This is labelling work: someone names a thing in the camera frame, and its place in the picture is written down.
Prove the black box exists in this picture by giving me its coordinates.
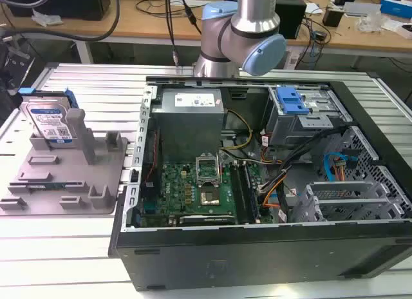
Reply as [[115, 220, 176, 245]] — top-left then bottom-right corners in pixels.
[[323, 7, 344, 28]]

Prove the grey parts rack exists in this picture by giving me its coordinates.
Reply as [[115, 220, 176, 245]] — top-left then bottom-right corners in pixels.
[[0, 108, 127, 217]]

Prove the green motherboard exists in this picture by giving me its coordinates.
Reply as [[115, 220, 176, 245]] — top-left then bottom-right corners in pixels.
[[138, 160, 274, 227]]

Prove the yellow black power wire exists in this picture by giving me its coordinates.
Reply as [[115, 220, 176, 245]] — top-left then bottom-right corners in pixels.
[[221, 109, 253, 150]]

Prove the RAM stick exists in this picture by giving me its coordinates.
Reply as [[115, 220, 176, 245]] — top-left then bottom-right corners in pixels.
[[24, 182, 82, 191]]

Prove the metal disk bay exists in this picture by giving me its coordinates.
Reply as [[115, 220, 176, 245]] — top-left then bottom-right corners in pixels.
[[265, 86, 354, 148]]

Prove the blue SATA wire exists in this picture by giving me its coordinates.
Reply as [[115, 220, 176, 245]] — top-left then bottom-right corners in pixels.
[[324, 153, 357, 184]]

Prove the black RAM slot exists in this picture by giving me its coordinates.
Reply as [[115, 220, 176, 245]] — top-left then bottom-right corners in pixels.
[[241, 162, 261, 224], [230, 163, 251, 224]]

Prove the blue disk bay latch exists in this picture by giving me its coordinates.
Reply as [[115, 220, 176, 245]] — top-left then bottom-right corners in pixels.
[[276, 86, 309, 116]]

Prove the black computer tower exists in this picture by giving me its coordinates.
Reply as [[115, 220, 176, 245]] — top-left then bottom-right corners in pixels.
[[275, 0, 306, 40]]

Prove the thick grey cable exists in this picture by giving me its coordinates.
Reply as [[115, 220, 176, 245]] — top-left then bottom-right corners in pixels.
[[0, 0, 121, 42]]

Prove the black cable bundle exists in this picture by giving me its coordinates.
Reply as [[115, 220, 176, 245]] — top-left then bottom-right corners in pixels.
[[257, 131, 348, 203]]

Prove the wooden desk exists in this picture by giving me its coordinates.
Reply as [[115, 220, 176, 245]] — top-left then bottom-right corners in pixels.
[[0, 0, 412, 52]]

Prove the metal socket cover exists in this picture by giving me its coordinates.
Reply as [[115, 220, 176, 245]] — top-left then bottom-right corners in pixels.
[[195, 156, 221, 187]]

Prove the orange power wire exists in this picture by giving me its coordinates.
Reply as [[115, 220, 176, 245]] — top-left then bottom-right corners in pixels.
[[334, 161, 347, 182]]

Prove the blue cardboard box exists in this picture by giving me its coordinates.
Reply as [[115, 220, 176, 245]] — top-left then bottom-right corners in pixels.
[[380, 0, 412, 19]]

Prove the black graphics card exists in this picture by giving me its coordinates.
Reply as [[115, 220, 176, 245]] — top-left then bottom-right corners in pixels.
[[178, 214, 236, 226]]

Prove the silver expansion slot bracket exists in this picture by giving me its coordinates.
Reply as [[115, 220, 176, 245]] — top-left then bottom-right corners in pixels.
[[306, 180, 376, 197], [314, 197, 392, 213]]

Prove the red wire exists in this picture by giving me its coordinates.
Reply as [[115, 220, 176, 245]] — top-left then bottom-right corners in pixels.
[[144, 128, 161, 184]]

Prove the grey power supply unit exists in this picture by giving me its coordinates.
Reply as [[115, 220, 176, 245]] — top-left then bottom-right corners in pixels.
[[151, 88, 228, 166]]

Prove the black cable with plug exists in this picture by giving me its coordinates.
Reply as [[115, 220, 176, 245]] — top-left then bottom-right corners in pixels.
[[164, 0, 180, 67]]

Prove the black open PC case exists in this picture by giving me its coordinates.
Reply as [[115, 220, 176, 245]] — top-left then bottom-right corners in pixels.
[[108, 75, 412, 293]]

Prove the CPU socket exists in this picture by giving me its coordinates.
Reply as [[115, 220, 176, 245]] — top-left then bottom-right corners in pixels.
[[199, 186, 223, 207]]

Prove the hard disk in blue carrier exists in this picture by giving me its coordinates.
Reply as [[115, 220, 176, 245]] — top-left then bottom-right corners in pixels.
[[18, 88, 77, 149]]

